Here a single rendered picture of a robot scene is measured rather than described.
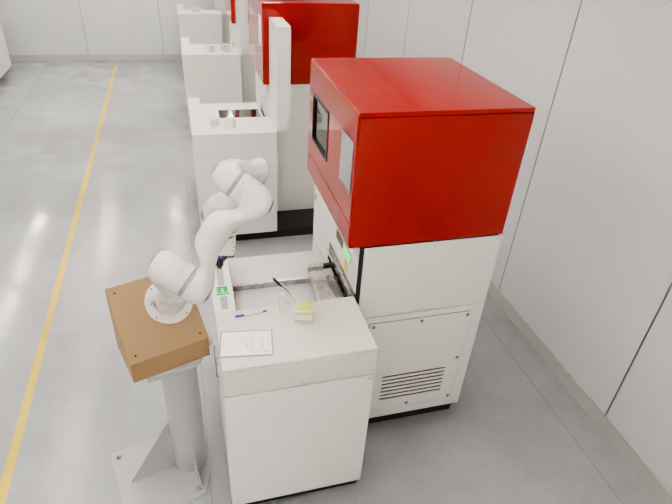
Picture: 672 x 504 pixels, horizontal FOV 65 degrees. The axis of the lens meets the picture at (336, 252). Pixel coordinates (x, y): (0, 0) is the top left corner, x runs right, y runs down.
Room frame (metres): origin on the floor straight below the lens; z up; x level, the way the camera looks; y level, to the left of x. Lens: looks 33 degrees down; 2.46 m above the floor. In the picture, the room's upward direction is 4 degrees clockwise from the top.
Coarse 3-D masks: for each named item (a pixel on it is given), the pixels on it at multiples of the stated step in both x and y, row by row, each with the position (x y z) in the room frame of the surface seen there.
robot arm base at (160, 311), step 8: (152, 288) 1.70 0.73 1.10; (152, 296) 1.67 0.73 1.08; (152, 304) 1.63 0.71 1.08; (160, 304) 1.58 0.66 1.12; (168, 304) 1.54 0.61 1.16; (184, 304) 1.59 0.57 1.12; (192, 304) 1.70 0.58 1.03; (152, 312) 1.62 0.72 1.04; (160, 312) 1.63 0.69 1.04; (168, 312) 1.60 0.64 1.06; (176, 312) 1.63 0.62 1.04; (184, 312) 1.67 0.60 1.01; (160, 320) 1.61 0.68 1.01; (168, 320) 1.62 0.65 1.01; (176, 320) 1.63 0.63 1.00
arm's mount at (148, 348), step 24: (120, 288) 1.66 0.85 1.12; (144, 288) 1.69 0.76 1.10; (120, 312) 1.59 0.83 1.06; (144, 312) 1.62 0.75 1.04; (192, 312) 1.68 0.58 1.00; (120, 336) 1.52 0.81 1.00; (144, 336) 1.54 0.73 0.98; (168, 336) 1.58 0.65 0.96; (192, 336) 1.61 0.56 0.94; (144, 360) 1.47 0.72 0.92; (168, 360) 1.53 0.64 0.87; (192, 360) 1.59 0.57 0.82
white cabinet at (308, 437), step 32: (320, 384) 1.52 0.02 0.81; (352, 384) 1.56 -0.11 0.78; (224, 416) 1.45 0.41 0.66; (256, 416) 1.44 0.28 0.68; (288, 416) 1.48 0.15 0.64; (320, 416) 1.52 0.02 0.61; (352, 416) 1.57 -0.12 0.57; (256, 448) 1.44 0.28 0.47; (288, 448) 1.48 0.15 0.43; (320, 448) 1.52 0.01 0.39; (352, 448) 1.57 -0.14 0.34; (256, 480) 1.44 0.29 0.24; (288, 480) 1.48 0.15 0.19; (320, 480) 1.53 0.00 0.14; (352, 480) 1.58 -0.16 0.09
